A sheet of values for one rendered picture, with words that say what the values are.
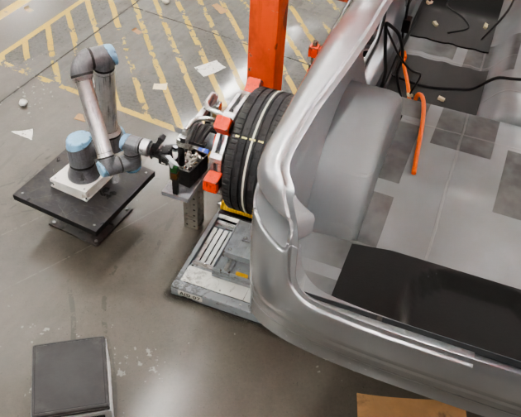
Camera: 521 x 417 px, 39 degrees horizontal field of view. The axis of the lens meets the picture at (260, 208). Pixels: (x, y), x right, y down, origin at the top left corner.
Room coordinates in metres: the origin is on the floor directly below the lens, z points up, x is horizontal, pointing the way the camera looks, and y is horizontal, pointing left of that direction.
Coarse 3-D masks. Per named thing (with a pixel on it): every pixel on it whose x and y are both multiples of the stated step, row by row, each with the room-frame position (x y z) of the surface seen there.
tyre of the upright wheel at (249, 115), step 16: (256, 96) 2.96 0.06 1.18; (288, 96) 3.02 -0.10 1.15; (240, 112) 2.85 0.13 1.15; (256, 112) 2.84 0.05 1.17; (272, 112) 2.84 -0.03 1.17; (240, 128) 2.77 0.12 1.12; (272, 128) 2.76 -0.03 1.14; (240, 144) 2.71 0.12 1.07; (256, 144) 2.70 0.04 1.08; (224, 160) 2.68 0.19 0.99; (240, 160) 2.66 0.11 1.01; (256, 160) 2.65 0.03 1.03; (224, 176) 2.64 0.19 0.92; (240, 176) 2.63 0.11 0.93; (256, 176) 2.61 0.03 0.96; (224, 192) 2.64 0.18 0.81; (240, 192) 2.61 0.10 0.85; (240, 208) 2.67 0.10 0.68
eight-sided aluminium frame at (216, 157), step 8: (240, 96) 3.05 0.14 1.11; (232, 104) 2.96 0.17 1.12; (240, 104) 2.96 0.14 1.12; (224, 112) 2.89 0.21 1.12; (216, 136) 2.80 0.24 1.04; (216, 144) 2.77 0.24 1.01; (224, 144) 2.76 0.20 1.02; (216, 152) 2.74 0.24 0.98; (224, 152) 2.75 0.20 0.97; (216, 160) 2.71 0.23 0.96
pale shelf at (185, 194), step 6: (204, 174) 3.17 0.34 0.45; (198, 180) 3.11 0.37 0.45; (168, 186) 3.04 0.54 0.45; (180, 186) 3.05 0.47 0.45; (192, 186) 3.06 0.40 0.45; (198, 186) 3.08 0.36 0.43; (162, 192) 3.00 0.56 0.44; (168, 192) 2.99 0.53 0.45; (180, 192) 3.00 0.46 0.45; (186, 192) 3.00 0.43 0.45; (192, 192) 3.01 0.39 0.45; (174, 198) 2.97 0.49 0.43; (180, 198) 2.96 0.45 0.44; (186, 198) 2.96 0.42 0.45
